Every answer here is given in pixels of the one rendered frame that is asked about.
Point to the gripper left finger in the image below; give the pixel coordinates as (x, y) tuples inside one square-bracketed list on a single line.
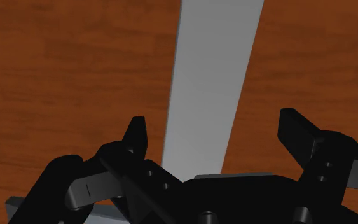
[(126, 173)]

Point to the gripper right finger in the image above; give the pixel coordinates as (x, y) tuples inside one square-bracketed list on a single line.
[(324, 155)]

